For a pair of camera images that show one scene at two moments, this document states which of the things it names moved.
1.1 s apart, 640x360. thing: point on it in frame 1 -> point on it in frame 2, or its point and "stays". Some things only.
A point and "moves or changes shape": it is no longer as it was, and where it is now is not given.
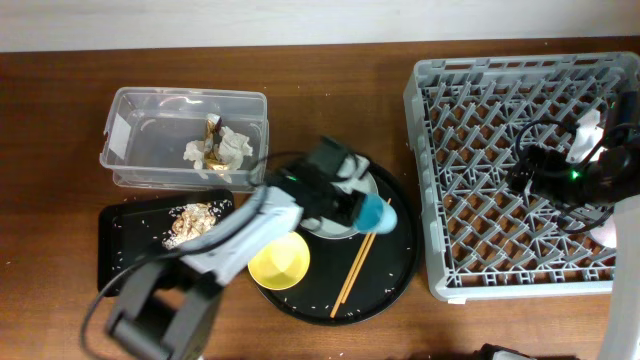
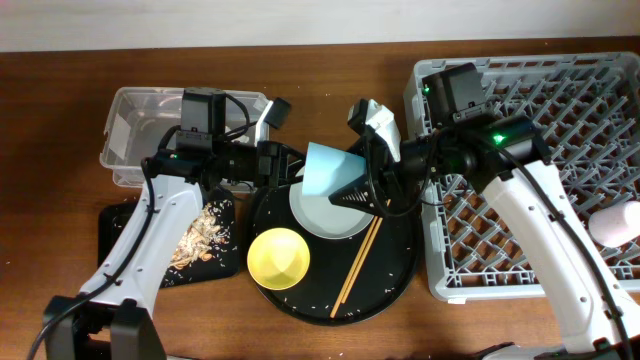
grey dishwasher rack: x=485 y=241 stays
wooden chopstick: x=350 y=275 stays
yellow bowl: x=282 y=263 stays
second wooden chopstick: x=360 y=265 stays
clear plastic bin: x=190 y=139 stays
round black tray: x=355 y=281 stays
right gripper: x=546 y=160 -> x=385 y=167
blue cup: x=374 y=214 moves or changes shape
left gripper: x=347 y=221 -> x=273 y=170
